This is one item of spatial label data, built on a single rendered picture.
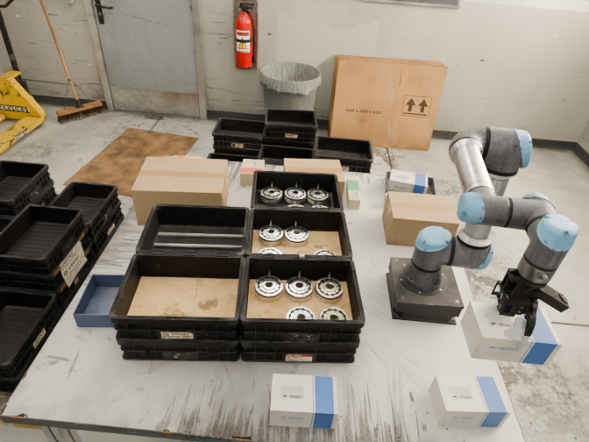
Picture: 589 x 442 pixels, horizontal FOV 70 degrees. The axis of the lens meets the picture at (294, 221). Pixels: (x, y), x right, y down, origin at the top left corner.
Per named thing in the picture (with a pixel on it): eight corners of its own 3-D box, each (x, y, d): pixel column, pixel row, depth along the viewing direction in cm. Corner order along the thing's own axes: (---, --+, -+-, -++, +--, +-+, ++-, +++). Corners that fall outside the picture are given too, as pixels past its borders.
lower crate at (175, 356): (245, 297, 168) (245, 276, 161) (239, 364, 145) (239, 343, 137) (144, 295, 166) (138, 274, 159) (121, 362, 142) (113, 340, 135)
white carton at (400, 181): (423, 188, 240) (428, 175, 234) (423, 200, 230) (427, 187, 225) (388, 182, 243) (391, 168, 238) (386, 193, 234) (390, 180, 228)
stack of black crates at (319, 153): (360, 191, 336) (371, 140, 308) (363, 214, 312) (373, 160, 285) (310, 187, 337) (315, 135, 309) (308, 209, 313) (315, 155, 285)
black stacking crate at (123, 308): (244, 278, 161) (244, 256, 154) (238, 344, 138) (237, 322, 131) (139, 275, 159) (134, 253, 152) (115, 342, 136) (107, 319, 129)
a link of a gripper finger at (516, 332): (498, 349, 107) (502, 313, 106) (521, 351, 106) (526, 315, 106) (504, 353, 103) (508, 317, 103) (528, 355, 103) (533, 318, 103)
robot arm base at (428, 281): (441, 268, 173) (447, 250, 167) (441, 295, 162) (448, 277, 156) (403, 260, 176) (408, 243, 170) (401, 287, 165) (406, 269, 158)
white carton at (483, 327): (529, 328, 120) (543, 307, 115) (547, 365, 111) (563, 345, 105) (459, 322, 121) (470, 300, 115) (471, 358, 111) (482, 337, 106)
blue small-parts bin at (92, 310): (95, 286, 168) (91, 274, 164) (134, 287, 169) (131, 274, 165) (77, 326, 152) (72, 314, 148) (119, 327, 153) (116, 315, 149)
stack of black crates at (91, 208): (83, 224, 284) (70, 181, 263) (128, 227, 283) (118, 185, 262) (53, 265, 252) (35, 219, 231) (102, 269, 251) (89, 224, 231)
